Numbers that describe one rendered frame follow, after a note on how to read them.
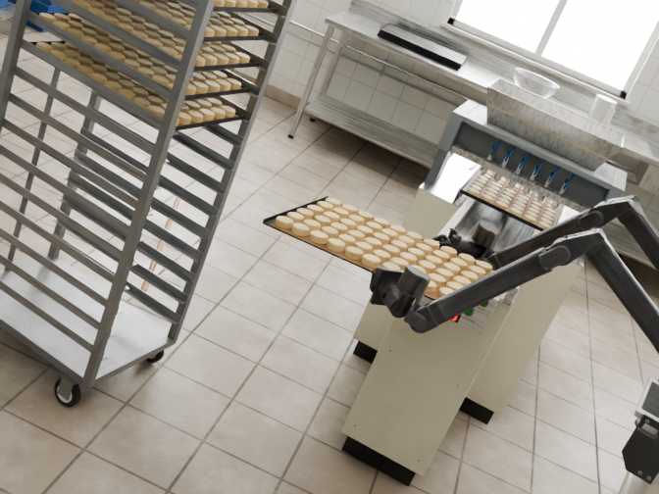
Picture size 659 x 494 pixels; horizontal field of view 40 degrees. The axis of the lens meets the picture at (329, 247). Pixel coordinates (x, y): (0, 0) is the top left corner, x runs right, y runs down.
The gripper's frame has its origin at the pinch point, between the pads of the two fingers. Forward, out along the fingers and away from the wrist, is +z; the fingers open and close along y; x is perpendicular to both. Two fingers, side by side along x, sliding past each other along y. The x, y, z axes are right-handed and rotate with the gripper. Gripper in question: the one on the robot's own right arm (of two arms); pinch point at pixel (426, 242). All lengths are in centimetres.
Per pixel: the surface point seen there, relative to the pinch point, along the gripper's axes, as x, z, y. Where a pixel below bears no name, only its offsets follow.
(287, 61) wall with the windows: -436, -76, -43
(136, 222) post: -21, 83, -16
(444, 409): -4, -31, -62
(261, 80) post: -51, 49, 26
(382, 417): -16, -16, -75
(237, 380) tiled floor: -59, 25, -93
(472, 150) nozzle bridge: -84, -52, 9
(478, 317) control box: -2.0, -28.7, -23.8
